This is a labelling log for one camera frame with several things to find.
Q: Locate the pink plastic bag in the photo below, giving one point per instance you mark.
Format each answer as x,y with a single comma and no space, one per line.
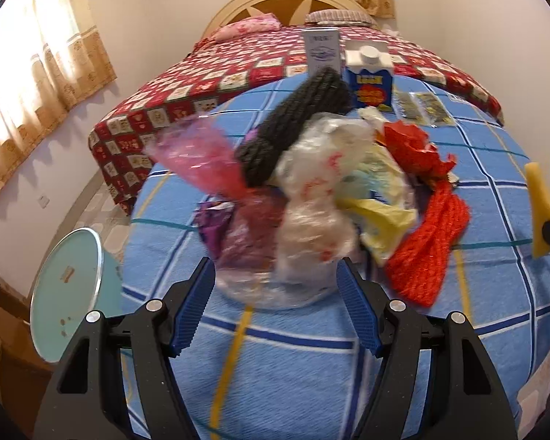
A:
197,156

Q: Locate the striped pillow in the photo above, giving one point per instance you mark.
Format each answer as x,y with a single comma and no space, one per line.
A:
339,17

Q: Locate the blue carton with white cap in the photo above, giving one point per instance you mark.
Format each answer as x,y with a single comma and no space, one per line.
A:
369,87

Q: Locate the blue checked blanket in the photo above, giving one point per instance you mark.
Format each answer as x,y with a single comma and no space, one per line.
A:
440,284

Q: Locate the clear plastic bag red print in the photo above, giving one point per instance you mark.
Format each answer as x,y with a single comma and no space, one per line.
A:
311,183

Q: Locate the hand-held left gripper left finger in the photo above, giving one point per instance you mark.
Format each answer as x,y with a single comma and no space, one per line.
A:
195,311

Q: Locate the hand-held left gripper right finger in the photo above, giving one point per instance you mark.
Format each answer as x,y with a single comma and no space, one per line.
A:
357,311

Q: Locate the white tall carton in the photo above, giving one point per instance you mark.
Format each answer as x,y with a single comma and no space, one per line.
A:
321,50

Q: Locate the pale yellow plastic bag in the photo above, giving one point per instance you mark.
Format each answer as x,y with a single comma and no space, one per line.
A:
380,215

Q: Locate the brown wooden furniture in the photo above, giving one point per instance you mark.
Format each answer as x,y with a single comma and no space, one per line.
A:
9,330

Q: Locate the bed with red quilt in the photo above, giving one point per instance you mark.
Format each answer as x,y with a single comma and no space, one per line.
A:
256,64

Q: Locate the teal round bin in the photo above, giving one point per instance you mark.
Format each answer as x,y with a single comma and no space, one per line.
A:
64,293

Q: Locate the white wall socket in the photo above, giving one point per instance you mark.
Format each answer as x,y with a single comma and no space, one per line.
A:
43,200

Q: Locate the pink pillow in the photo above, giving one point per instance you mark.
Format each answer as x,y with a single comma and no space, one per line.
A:
247,27

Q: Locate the black knitted sock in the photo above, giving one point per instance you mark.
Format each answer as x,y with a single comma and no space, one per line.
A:
293,114

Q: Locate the red crumpled cloth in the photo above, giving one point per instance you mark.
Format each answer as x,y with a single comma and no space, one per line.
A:
412,146

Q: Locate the yellow sponge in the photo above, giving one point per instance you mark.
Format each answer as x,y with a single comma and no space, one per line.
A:
538,206

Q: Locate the cream wooden headboard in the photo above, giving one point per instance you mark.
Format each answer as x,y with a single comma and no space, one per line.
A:
266,2

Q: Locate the purple patterned cloth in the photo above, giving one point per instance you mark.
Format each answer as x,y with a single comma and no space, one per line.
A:
213,224

